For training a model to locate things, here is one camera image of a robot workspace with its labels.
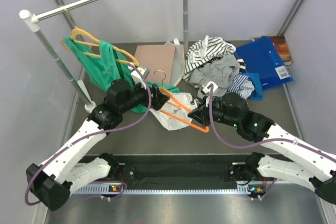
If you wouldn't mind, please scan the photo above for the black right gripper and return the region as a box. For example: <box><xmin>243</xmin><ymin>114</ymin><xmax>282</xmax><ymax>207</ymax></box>
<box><xmin>188</xmin><ymin>94</ymin><xmax>239</xmax><ymax>128</ymax></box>

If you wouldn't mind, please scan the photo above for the orange clothes hanger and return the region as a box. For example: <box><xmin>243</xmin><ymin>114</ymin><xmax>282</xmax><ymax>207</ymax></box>
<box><xmin>150</xmin><ymin>70</ymin><xmax>209</xmax><ymax>133</ymax></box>

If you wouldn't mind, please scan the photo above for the white tank top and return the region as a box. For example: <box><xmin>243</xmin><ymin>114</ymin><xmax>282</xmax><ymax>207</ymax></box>
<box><xmin>150</xmin><ymin>93</ymin><xmax>198</xmax><ymax>131</ymax></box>

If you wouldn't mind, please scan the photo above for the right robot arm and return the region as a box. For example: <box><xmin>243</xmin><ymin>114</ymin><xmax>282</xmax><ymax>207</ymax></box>
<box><xmin>188</xmin><ymin>93</ymin><xmax>335</xmax><ymax>204</ymax></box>

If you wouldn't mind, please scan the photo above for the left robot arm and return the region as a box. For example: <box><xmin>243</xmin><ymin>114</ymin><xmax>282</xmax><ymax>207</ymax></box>
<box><xmin>25</xmin><ymin>79</ymin><xmax>170</xmax><ymax>211</ymax></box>

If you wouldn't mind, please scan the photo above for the green tank top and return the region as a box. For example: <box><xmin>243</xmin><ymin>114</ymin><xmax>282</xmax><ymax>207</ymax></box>
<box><xmin>62</xmin><ymin>37</ymin><xmax>182</xmax><ymax>113</ymax></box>

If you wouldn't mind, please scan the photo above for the yellow clothes hanger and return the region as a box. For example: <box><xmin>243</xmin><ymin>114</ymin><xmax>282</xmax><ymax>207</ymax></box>
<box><xmin>60</xmin><ymin>5</ymin><xmax>140</xmax><ymax>67</ymax></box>

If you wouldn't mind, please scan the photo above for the grey shirt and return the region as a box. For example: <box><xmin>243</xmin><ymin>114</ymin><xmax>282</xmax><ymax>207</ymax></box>
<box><xmin>188</xmin><ymin>55</ymin><xmax>240</xmax><ymax>96</ymax></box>

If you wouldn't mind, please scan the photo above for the blue striped shirt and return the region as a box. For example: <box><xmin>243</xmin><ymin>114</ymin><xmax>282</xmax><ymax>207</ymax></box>
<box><xmin>226</xmin><ymin>74</ymin><xmax>255</xmax><ymax>100</ymax></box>

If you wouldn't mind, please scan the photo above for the blue cloth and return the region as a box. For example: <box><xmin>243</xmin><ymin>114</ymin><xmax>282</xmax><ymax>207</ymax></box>
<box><xmin>244</xmin><ymin>72</ymin><xmax>264</xmax><ymax>101</ymax></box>

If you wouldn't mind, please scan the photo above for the striped black white shirt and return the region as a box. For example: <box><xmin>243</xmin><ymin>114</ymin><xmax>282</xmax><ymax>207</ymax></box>
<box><xmin>183</xmin><ymin>36</ymin><xmax>236</xmax><ymax>82</ymax></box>

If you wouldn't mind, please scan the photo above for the blue folder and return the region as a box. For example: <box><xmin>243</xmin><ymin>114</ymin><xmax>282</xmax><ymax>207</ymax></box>
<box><xmin>234</xmin><ymin>37</ymin><xmax>293</xmax><ymax>90</ymax></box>

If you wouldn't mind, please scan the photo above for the silver clothes rack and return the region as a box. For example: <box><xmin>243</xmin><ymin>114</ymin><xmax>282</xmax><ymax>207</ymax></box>
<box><xmin>18</xmin><ymin>0</ymin><xmax>190</xmax><ymax>113</ymax></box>

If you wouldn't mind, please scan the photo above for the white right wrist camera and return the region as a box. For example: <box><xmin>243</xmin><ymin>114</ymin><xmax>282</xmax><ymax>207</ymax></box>
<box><xmin>197</xmin><ymin>81</ymin><xmax>218</xmax><ymax>99</ymax></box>

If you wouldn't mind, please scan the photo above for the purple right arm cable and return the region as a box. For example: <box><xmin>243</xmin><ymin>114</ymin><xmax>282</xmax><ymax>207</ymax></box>
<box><xmin>207</xmin><ymin>83</ymin><xmax>336</xmax><ymax>200</ymax></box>

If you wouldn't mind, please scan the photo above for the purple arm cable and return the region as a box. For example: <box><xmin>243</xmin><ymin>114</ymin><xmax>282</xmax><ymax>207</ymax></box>
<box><xmin>207</xmin><ymin>83</ymin><xmax>336</xmax><ymax>200</ymax></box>
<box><xmin>24</xmin><ymin>62</ymin><xmax>153</xmax><ymax>206</ymax></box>

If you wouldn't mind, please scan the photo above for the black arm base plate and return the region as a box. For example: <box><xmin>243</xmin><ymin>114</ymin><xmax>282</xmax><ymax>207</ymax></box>
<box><xmin>112</xmin><ymin>153</ymin><xmax>262</xmax><ymax>182</ymax></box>

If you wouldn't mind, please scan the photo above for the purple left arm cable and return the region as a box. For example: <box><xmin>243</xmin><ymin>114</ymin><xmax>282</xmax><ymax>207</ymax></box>
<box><xmin>24</xmin><ymin>62</ymin><xmax>153</xmax><ymax>206</ymax></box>

